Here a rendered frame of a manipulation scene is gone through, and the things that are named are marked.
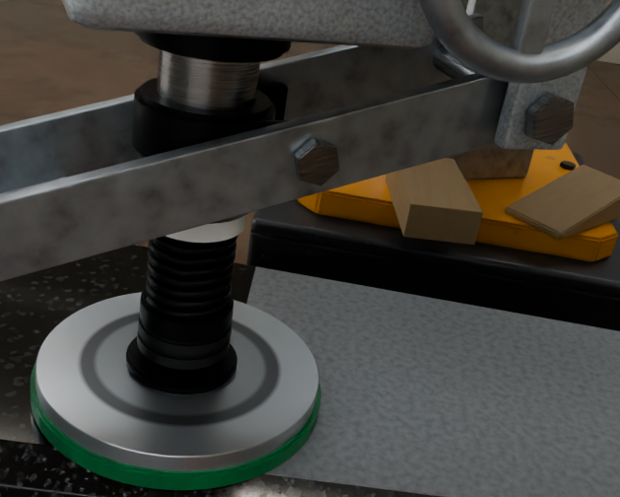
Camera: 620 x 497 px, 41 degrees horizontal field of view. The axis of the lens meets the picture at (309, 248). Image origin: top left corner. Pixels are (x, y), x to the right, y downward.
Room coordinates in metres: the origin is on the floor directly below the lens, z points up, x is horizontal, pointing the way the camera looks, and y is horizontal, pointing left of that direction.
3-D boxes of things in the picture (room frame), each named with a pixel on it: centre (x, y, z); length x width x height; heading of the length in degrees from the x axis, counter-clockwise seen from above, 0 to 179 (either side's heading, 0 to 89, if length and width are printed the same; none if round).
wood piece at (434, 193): (1.11, -0.16, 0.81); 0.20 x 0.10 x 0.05; 7
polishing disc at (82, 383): (0.52, 0.08, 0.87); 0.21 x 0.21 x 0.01
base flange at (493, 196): (1.37, -0.22, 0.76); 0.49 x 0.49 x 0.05; 89
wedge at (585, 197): (1.19, -0.39, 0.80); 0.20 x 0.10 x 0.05; 136
